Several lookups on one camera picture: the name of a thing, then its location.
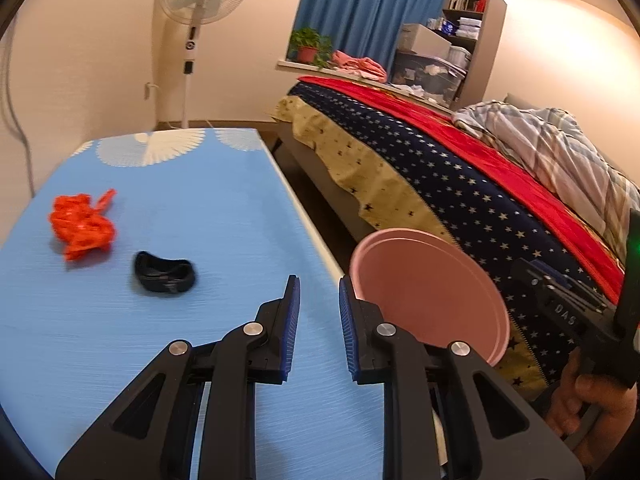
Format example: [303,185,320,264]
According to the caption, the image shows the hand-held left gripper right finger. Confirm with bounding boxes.
[338,275,585,480]

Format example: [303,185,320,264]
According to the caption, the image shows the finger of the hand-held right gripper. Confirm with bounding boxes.
[530,259,577,292]
[511,258,552,307]

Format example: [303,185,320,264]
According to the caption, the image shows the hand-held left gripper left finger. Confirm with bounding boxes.
[55,275,302,480]

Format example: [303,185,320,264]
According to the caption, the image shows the pink plastic bin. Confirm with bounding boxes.
[349,228,511,367]

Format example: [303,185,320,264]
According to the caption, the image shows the person's right hand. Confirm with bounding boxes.
[545,347,640,473]

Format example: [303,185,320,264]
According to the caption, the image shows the bed with star blanket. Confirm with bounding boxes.
[289,82,627,362]

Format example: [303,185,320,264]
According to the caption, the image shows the plaid quilt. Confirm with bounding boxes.
[452,100,640,267]

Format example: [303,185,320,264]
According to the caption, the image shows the black fabric band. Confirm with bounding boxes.
[133,251,197,296]

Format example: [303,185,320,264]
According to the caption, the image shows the blue patterned table mat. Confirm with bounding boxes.
[0,127,437,479]

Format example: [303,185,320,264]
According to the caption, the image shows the yellow star-patterned bed sheet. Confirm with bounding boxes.
[272,96,552,397]

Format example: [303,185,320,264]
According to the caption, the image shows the red blanket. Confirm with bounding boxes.
[297,76,627,307]

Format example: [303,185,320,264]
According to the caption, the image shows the wooden bookshelf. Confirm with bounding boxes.
[440,0,507,112]

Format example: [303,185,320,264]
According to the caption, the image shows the clear plastic storage bin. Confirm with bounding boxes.
[390,52,469,106]

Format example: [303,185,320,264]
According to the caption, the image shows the white lidded container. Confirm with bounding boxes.
[447,45,472,70]

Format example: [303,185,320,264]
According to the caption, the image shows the white blue packages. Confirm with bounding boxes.
[427,16,484,39]

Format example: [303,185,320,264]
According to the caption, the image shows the grey cardboard box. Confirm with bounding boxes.
[397,23,453,59]

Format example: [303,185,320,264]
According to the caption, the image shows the pink folded clothes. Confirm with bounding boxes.
[331,50,389,81]

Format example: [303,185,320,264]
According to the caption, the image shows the potted green plant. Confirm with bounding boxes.
[289,27,335,69]

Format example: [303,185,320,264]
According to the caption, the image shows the blue curtain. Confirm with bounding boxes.
[295,0,449,79]

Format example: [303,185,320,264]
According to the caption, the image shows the grey wall cable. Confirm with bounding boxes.
[0,35,37,199]

